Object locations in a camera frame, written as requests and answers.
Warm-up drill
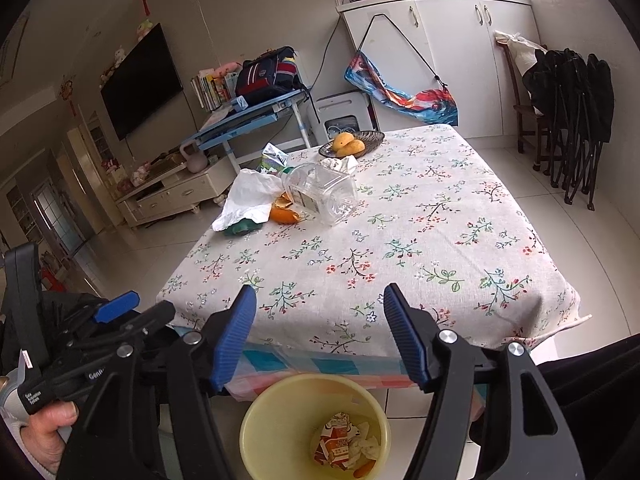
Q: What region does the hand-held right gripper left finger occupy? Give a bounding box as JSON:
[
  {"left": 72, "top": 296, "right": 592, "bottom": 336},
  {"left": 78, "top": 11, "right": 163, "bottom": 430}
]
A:
[{"left": 55, "top": 284, "right": 258, "bottom": 480}]

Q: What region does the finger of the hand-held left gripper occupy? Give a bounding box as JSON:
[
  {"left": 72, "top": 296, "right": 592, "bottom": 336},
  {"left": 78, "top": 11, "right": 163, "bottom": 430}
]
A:
[
  {"left": 92, "top": 301, "right": 177, "bottom": 356},
  {"left": 62, "top": 290, "right": 141, "bottom": 341}
]

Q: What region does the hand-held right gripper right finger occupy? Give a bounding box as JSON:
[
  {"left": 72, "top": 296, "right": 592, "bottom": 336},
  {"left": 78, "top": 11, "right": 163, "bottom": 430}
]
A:
[{"left": 382, "top": 282, "right": 586, "bottom": 480}]

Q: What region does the yellow plastic bin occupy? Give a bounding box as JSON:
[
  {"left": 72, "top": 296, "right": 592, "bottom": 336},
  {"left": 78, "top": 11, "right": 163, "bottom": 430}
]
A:
[{"left": 239, "top": 373, "right": 392, "bottom": 480}]

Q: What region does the orange peel with stem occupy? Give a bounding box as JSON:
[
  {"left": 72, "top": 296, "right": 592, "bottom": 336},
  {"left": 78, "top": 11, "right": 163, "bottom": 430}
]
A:
[{"left": 269, "top": 192, "right": 308, "bottom": 225}]

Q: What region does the large white tissue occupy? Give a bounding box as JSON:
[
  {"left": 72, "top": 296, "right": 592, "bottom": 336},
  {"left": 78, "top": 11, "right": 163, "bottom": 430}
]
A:
[{"left": 320, "top": 155, "right": 358, "bottom": 175}]

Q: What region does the person's left hand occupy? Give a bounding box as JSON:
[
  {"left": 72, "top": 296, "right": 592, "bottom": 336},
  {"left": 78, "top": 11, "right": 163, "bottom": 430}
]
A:
[{"left": 20, "top": 400, "right": 81, "bottom": 476}]

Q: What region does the pastel checkered table cover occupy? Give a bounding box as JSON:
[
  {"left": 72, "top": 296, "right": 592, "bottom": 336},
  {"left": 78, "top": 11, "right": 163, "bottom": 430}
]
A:
[{"left": 172, "top": 327, "right": 488, "bottom": 411}]

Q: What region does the floral tablecloth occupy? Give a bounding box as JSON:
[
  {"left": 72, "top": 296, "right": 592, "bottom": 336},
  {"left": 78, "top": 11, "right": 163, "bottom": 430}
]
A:
[{"left": 156, "top": 123, "right": 593, "bottom": 361}]

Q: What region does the green wrapper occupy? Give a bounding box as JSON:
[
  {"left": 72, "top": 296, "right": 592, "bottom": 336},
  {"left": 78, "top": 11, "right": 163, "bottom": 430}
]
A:
[{"left": 223, "top": 217, "right": 263, "bottom": 237}]

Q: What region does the small crumpled tissue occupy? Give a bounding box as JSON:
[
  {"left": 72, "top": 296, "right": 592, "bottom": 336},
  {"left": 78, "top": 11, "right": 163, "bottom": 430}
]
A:
[{"left": 346, "top": 422, "right": 382, "bottom": 461}]

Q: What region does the cream television cabinet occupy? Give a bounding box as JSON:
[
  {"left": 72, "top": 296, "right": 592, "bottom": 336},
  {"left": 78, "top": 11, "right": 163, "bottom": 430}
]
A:
[{"left": 115, "top": 157, "right": 238, "bottom": 231}]

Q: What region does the red and white carton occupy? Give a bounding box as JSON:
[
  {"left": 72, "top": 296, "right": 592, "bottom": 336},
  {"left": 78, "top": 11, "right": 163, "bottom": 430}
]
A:
[{"left": 312, "top": 411, "right": 362, "bottom": 468}]

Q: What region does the beige jug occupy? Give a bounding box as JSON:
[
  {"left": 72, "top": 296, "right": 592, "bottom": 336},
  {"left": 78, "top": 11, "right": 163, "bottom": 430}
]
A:
[{"left": 179, "top": 141, "right": 208, "bottom": 173}]

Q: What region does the clear plastic bottle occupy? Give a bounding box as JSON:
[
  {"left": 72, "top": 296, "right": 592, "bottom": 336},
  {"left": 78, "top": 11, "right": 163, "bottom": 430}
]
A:
[{"left": 280, "top": 162, "right": 360, "bottom": 226}]

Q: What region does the green and white carton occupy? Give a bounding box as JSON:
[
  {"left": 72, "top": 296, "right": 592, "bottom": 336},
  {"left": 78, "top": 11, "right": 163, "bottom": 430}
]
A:
[{"left": 256, "top": 143, "right": 292, "bottom": 173}]

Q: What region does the person's dark clothing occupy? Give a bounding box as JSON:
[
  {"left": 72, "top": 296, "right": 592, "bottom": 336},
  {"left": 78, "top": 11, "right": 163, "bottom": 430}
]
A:
[{"left": 470, "top": 332, "right": 640, "bottom": 480}]

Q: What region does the dark fruit plate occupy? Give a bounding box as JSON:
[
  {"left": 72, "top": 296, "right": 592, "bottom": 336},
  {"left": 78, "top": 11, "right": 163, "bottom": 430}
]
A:
[{"left": 318, "top": 130, "right": 386, "bottom": 158}]

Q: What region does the blue study desk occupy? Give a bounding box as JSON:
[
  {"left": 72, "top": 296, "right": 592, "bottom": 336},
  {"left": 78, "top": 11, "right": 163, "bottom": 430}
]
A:
[{"left": 192, "top": 89, "right": 315, "bottom": 163}]

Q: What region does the black flat television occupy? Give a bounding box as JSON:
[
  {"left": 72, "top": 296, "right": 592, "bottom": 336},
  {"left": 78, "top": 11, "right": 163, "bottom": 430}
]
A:
[{"left": 100, "top": 22, "right": 184, "bottom": 142}]

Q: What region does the row of books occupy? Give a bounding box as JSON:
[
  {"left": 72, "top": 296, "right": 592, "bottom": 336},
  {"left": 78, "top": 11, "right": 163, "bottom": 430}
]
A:
[{"left": 190, "top": 71, "right": 242, "bottom": 112}]

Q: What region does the white air purifier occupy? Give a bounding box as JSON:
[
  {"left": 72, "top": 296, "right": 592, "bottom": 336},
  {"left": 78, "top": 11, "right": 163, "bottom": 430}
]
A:
[{"left": 315, "top": 91, "right": 373, "bottom": 148}]

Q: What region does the colourful printed bag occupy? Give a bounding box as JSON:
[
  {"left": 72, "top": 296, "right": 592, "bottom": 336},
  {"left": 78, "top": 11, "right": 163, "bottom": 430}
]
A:
[{"left": 344, "top": 12, "right": 459, "bottom": 127}]

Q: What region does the white plush toy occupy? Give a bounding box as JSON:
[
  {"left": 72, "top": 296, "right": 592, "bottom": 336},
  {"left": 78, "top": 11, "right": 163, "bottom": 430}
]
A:
[{"left": 102, "top": 47, "right": 126, "bottom": 78}]

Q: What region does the dark wooden chair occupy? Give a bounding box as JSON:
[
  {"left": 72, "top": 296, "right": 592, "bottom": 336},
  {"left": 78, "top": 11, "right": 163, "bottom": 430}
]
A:
[{"left": 495, "top": 30, "right": 551, "bottom": 171}]

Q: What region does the dark blue striped backpack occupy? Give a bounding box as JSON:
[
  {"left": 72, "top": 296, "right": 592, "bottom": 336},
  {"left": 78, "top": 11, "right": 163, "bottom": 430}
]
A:
[{"left": 234, "top": 46, "right": 306, "bottom": 106}]

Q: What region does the white cabinet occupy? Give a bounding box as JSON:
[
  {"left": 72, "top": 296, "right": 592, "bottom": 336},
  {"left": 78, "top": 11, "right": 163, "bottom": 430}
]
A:
[{"left": 336, "top": 0, "right": 543, "bottom": 138}]

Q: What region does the chair with black jacket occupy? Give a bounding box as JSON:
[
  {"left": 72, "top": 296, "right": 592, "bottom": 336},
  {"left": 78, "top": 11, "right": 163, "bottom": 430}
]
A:
[{"left": 522, "top": 49, "right": 616, "bottom": 211}]

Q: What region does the white cloth bag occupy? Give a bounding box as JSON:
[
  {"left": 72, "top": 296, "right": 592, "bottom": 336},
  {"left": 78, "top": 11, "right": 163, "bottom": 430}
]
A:
[{"left": 495, "top": 30, "right": 548, "bottom": 81}]

